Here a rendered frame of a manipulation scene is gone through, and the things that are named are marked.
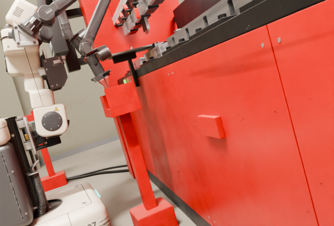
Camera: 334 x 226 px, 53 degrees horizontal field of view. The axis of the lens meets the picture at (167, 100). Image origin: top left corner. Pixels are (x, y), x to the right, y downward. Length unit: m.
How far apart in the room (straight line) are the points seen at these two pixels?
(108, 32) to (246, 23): 2.28
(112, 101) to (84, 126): 3.93
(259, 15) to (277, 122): 0.24
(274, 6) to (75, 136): 5.08
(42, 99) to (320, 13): 1.49
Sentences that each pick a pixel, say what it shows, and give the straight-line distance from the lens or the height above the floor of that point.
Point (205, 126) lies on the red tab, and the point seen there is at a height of 0.59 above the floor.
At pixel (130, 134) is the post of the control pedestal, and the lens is 1.79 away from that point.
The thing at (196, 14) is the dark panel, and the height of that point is 1.18.
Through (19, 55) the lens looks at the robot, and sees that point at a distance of 1.90.
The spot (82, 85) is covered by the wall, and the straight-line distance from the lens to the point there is 5.63.
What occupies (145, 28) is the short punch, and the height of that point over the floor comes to 1.11.
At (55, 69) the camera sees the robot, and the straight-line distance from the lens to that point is 1.84.
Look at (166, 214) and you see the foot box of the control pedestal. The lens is 1.85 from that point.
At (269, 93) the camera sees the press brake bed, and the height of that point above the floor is 0.68.
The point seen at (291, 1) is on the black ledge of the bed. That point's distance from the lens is 0.66.
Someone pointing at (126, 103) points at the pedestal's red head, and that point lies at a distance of 1.71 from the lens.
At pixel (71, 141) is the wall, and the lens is 5.61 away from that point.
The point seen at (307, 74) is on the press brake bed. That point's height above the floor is 0.72.
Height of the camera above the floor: 0.78
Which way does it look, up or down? 4 degrees down
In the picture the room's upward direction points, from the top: 16 degrees counter-clockwise
